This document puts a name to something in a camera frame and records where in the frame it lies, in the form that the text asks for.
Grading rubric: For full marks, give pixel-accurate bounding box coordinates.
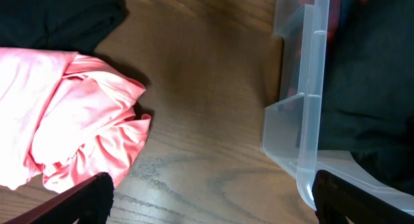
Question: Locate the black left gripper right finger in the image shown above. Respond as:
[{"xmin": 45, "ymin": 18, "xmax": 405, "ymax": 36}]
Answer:
[{"xmin": 312, "ymin": 170, "xmax": 413, "ymax": 224}]

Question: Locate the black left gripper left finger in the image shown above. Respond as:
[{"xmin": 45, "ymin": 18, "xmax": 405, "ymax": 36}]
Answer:
[{"xmin": 5, "ymin": 172, "xmax": 114, "ymax": 224}]

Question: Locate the clear plastic storage container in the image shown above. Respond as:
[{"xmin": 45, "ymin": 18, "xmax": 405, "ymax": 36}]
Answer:
[{"xmin": 261, "ymin": 0, "xmax": 413, "ymax": 214}]

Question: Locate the pink garment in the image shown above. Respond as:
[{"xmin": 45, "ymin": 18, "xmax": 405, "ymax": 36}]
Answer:
[{"xmin": 1, "ymin": 48, "xmax": 151, "ymax": 193}]

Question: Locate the large black garment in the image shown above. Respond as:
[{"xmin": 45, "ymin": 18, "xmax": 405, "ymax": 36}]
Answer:
[{"xmin": 318, "ymin": 0, "xmax": 413, "ymax": 194}]

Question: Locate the small black cloth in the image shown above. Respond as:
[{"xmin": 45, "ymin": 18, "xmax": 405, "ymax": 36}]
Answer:
[{"xmin": 1, "ymin": 0, "xmax": 127, "ymax": 55}]

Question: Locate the red plaid flannel shirt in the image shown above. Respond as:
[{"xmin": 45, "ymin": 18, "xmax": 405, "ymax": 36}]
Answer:
[{"xmin": 284, "ymin": 0, "xmax": 371, "ymax": 98}]

